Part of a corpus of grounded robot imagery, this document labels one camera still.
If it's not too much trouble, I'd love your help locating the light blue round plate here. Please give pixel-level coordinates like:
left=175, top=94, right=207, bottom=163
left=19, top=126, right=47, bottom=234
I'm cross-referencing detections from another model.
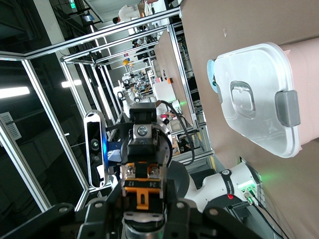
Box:
left=206, top=59, right=220, bottom=93

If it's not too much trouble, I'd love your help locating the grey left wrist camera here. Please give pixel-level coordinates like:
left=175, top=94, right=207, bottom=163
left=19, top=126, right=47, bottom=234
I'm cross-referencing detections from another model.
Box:
left=84, top=110, right=110, bottom=189

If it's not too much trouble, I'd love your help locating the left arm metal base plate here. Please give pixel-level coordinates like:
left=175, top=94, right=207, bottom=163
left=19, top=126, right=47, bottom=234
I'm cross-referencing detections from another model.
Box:
left=239, top=156, right=266, bottom=207

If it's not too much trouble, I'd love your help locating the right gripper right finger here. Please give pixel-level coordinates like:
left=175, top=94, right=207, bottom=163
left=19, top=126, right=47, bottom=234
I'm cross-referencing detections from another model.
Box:
left=163, top=178, right=265, bottom=239

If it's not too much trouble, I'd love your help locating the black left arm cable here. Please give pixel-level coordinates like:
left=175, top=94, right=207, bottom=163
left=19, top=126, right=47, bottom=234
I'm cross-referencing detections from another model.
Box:
left=159, top=100, right=195, bottom=166

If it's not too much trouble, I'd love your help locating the person in white shirt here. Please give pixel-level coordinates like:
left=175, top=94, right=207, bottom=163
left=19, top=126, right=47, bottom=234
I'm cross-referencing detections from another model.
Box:
left=112, top=4, right=142, bottom=25

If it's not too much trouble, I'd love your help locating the long ceiling light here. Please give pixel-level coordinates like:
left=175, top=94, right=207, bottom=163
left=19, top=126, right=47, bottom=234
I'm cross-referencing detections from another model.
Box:
left=0, top=86, right=30, bottom=100

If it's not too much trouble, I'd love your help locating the white lidded lunch box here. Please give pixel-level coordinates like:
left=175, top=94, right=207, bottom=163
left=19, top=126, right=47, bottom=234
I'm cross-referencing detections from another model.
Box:
left=213, top=37, right=319, bottom=159

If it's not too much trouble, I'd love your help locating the black base connector cable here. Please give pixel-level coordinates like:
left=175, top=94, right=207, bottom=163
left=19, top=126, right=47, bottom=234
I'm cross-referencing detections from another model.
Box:
left=245, top=188, right=291, bottom=239

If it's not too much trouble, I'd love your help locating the short ceiling light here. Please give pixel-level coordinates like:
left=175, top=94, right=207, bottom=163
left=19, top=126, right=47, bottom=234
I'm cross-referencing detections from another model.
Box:
left=61, top=79, right=83, bottom=89

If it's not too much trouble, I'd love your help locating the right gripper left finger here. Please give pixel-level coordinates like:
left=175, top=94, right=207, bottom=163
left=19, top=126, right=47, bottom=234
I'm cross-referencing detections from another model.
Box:
left=0, top=179, right=127, bottom=239

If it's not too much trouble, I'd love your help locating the white cabinet box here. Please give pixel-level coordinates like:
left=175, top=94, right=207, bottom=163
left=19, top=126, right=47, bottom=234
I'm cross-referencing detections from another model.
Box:
left=152, top=82, right=177, bottom=103

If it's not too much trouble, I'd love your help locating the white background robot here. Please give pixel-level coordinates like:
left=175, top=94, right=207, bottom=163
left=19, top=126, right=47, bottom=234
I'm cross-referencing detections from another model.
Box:
left=113, top=74, right=142, bottom=110

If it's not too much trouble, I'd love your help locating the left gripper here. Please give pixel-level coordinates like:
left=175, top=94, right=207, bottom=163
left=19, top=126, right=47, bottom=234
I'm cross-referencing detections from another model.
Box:
left=126, top=102, right=173, bottom=170

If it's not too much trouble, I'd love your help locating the white vent grille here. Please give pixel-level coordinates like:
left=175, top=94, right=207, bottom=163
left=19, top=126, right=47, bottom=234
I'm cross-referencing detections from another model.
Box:
left=0, top=112, right=22, bottom=141

